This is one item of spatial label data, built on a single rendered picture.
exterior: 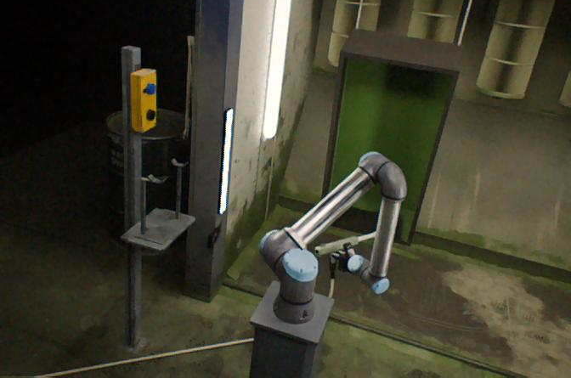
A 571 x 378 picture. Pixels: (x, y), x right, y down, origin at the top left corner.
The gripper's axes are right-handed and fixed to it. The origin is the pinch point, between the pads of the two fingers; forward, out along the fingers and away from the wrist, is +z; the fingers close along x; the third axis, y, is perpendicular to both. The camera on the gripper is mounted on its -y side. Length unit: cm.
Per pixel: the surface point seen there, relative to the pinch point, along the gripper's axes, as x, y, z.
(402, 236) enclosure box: 58, 3, -4
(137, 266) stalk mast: -102, -6, 36
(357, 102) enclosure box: 38, -82, 20
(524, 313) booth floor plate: 124, 57, -53
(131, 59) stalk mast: -108, -110, 11
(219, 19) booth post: -58, -128, 21
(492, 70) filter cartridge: 147, -99, -3
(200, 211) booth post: -57, -23, 51
